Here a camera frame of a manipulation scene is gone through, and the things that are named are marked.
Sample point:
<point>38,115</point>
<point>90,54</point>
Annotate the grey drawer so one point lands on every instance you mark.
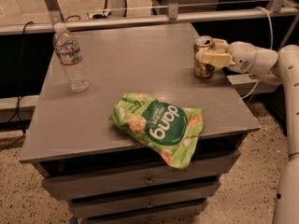
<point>70,187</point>
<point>144,198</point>
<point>147,216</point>

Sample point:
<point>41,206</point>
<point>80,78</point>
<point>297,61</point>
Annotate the green rice chips bag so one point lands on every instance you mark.
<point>170,130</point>

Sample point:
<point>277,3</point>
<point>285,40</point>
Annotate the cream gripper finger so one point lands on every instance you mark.
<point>220,44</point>
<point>214,58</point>

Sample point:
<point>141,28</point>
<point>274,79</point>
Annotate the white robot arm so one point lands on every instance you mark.
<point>274,68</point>

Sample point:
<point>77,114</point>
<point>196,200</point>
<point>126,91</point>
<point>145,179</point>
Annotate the grey drawer cabinet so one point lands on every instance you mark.
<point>71,133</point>

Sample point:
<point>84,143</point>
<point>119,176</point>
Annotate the clear plastic water bottle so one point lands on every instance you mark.
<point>69,54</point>

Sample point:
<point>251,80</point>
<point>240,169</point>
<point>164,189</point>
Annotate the grey metal railing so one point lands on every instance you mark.
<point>38,16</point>

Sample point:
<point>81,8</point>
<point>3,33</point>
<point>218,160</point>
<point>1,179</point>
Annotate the middle grey drawer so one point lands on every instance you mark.
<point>144,198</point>

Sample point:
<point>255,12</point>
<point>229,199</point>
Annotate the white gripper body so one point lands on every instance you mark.
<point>242,57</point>

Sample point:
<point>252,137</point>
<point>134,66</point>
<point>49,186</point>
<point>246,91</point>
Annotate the orange soda can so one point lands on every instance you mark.
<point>202,46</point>

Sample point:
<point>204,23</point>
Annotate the top grey drawer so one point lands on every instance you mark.
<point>70,187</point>

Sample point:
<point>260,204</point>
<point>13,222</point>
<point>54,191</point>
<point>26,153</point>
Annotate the bottom grey drawer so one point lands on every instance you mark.
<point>147,216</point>

